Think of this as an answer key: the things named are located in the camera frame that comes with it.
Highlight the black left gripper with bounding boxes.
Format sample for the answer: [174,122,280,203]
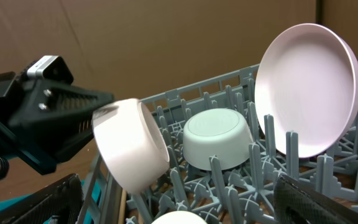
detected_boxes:
[0,72,114,175]

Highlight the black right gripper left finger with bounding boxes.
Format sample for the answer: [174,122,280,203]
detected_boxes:
[0,174,83,224]

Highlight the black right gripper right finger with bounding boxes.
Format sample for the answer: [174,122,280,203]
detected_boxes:
[273,174,358,224]

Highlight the pink bowl with rice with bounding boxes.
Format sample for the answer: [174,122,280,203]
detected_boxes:
[92,98,170,194]

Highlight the grey bowl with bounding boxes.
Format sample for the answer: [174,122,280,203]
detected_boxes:
[183,108,254,170]

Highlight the white paper cup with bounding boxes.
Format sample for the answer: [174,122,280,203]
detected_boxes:
[152,211,207,224]

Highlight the white round plate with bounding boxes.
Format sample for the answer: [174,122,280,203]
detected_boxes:
[255,23,358,158]

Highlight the grey dishwasher rack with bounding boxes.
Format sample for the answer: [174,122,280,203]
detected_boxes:
[78,65,358,223]

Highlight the teal plastic tray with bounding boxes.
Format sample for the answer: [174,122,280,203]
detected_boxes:
[0,183,101,211]

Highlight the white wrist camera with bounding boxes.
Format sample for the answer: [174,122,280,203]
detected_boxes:
[25,55,74,85]

